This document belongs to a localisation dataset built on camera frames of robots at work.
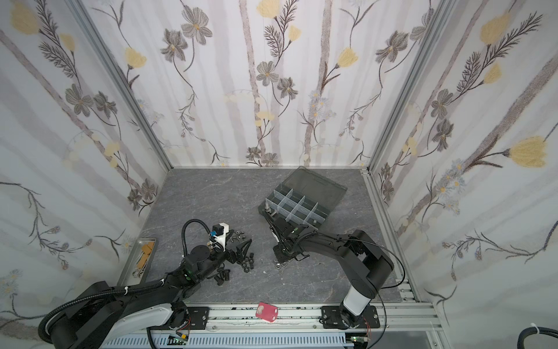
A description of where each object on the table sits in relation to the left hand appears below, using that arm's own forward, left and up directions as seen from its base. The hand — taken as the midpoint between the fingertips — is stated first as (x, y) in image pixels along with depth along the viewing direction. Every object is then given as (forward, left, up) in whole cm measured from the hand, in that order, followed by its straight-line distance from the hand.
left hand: (243, 235), depth 81 cm
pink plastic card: (-24, -9, -11) cm, 28 cm away
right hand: (-3, -14, -11) cm, 18 cm away
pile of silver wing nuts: (+5, +4, -11) cm, 13 cm away
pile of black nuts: (-6, -1, -12) cm, 13 cm away
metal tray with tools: (-7, +44, -13) cm, 47 cm away
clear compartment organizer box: (+23, -26, -8) cm, 35 cm away
